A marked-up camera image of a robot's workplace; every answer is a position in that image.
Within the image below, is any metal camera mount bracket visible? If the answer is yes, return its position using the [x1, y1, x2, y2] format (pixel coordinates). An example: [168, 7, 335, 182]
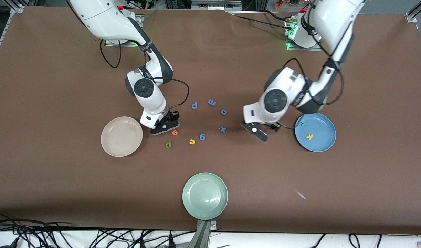
[188, 220, 218, 248]

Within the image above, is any black cable tangle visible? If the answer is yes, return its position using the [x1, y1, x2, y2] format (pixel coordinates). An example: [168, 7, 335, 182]
[0, 213, 193, 248]

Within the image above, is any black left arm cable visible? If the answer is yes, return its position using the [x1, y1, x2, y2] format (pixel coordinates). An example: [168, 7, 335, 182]
[277, 3, 345, 130]

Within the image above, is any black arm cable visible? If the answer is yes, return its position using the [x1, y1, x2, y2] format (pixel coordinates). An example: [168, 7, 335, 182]
[277, 3, 345, 130]
[99, 39, 190, 109]

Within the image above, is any blue plate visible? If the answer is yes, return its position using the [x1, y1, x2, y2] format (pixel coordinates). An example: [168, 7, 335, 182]
[294, 112, 337, 153]

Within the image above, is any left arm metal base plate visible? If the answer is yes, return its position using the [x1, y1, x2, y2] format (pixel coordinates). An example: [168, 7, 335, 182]
[285, 17, 323, 52]

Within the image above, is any beige brown plate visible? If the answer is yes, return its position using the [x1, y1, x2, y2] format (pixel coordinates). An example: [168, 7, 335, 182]
[101, 116, 143, 157]

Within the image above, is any black cable on table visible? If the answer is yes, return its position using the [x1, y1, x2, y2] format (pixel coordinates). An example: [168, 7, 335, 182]
[231, 12, 293, 30]

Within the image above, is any aluminium frame rail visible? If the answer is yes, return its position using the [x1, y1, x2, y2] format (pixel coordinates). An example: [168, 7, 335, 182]
[405, 0, 421, 24]
[0, 0, 25, 68]

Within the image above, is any pale green plate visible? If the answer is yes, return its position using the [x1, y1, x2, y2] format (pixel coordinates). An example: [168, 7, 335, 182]
[182, 172, 229, 220]

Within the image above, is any orange plastic object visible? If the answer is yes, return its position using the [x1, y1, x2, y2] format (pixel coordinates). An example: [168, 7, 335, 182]
[274, 0, 301, 9]

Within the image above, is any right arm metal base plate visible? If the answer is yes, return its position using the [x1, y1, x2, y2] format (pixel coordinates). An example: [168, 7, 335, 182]
[105, 39, 139, 47]

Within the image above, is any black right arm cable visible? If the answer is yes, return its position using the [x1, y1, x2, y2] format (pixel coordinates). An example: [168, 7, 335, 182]
[99, 39, 190, 109]

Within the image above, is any grey metal frame piece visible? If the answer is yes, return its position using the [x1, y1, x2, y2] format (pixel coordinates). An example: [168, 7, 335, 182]
[191, 0, 242, 11]

